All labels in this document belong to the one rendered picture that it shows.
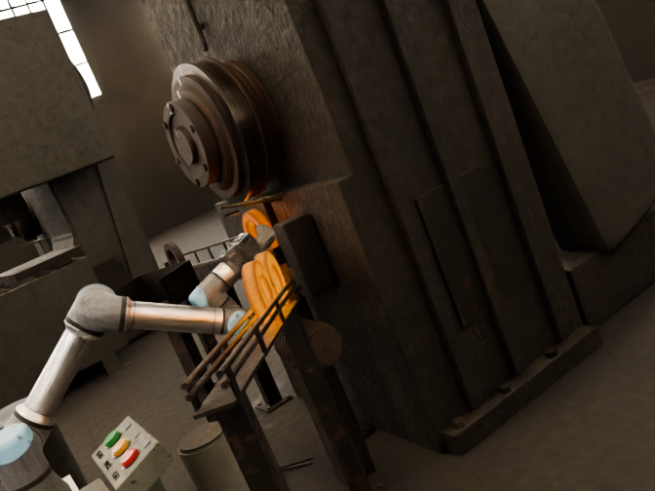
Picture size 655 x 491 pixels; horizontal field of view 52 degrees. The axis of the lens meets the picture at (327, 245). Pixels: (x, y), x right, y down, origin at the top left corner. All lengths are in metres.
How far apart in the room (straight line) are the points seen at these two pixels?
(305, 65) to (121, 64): 10.98
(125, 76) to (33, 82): 7.99
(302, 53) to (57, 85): 3.15
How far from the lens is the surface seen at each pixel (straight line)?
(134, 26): 13.04
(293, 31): 1.88
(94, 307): 1.92
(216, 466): 1.52
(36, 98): 4.80
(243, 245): 2.08
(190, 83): 2.15
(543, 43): 2.40
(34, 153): 4.71
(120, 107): 12.62
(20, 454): 1.98
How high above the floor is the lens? 1.08
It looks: 11 degrees down
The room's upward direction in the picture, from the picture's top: 22 degrees counter-clockwise
